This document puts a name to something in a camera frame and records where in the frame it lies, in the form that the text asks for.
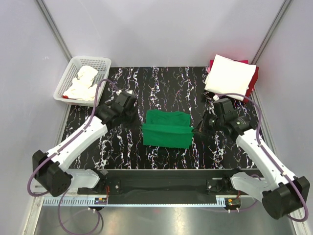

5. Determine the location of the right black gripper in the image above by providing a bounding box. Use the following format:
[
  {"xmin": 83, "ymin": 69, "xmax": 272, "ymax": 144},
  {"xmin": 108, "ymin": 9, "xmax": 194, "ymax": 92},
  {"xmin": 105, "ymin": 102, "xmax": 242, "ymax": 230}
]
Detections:
[{"xmin": 192, "ymin": 110, "xmax": 224, "ymax": 137}]

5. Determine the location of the green t shirt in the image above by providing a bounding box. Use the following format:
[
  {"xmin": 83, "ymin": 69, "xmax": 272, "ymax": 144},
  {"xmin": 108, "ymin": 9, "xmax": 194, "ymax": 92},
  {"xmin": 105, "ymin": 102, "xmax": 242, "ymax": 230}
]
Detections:
[{"xmin": 142, "ymin": 110, "xmax": 193, "ymax": 149}]

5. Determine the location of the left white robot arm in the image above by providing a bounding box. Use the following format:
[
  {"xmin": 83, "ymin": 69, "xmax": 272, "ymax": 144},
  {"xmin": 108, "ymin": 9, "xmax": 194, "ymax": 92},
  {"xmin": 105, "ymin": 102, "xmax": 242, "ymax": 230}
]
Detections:
[{"xmin": 32, "ymin": 90, "xmax": 136, "ymax": 197}]

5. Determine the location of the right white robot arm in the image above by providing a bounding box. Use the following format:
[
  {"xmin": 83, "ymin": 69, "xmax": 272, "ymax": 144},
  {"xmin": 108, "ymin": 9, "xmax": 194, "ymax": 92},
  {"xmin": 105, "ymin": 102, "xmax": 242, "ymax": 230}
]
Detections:
[{"xmin": 193, "ymin": 96, "xmax": 310, "ymax": 222}]

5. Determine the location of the white t shirt in basket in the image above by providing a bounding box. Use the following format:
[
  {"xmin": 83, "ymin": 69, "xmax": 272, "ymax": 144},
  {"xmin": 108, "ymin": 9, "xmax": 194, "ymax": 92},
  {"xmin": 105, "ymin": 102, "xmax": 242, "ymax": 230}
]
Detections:
[{"xmin": 63, "ymin": 66, "xmax": 98, "ymax": 101}]

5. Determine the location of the white plastic basket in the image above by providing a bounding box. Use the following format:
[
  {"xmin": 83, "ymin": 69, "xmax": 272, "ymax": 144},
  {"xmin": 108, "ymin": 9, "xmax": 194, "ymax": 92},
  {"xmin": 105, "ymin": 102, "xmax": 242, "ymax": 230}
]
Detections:
[{"xmin": 53, "ymin": 56, "xmax": 112, "ymax": 107}]

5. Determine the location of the folded white t shirt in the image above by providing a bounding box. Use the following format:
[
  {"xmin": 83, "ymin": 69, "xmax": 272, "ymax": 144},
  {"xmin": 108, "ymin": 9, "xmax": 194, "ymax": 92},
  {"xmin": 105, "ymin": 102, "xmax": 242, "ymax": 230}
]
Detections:
[{"xmin": 204, "ymin": 55, "xmax": 257, "ymax": 101}]

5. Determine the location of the folded red t shirt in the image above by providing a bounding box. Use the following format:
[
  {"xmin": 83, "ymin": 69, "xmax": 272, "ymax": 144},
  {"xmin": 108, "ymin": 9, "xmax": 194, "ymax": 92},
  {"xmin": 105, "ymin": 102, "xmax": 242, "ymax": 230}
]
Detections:
[{"xmin": 209, "ymin": 59, "xmax": 259, "ymax": 103}]

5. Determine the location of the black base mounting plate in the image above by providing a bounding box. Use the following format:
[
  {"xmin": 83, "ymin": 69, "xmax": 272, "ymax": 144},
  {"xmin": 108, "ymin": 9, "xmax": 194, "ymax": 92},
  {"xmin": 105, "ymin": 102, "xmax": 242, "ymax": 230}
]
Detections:
[{"xmin": 77, "ymin": 168, "xmax": 251, "ymax": 205}]

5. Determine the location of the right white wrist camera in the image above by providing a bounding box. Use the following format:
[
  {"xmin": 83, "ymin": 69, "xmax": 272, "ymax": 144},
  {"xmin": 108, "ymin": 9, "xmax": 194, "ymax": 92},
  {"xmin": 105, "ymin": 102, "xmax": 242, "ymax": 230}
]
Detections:
[{"xmin": 210, "ymin": 95, "xmax": 219, "ymax": 115}]

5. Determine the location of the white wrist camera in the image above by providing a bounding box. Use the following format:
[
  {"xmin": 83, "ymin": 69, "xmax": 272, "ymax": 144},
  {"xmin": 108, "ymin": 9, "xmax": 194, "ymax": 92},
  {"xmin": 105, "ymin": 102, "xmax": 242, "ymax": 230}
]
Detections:
[
  {"xmin": 126, "ymin": 90, "xmax": 134, "ymax": 96},
  {"xmin": 210, "ymin": 95, "xmax": 219, "ymax": 115}
]

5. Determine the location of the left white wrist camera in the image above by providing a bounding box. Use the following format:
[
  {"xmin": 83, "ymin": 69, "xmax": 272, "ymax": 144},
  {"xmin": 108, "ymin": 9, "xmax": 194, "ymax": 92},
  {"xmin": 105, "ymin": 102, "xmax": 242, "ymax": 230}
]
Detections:
[{"xmin": 126, "ymin": 90, "xmax": 134, "ymax": 96}]

